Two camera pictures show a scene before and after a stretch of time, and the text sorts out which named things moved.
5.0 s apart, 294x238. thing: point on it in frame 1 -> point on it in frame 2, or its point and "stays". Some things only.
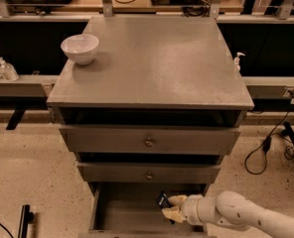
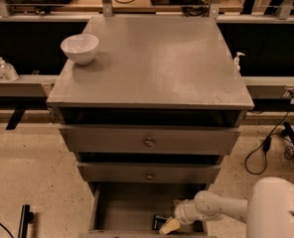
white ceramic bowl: x=80 y=48 stays
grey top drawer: x=149 y=139 stays
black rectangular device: x=164 y=201 -> x=158 y=222
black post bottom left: x=26 y=217 stays
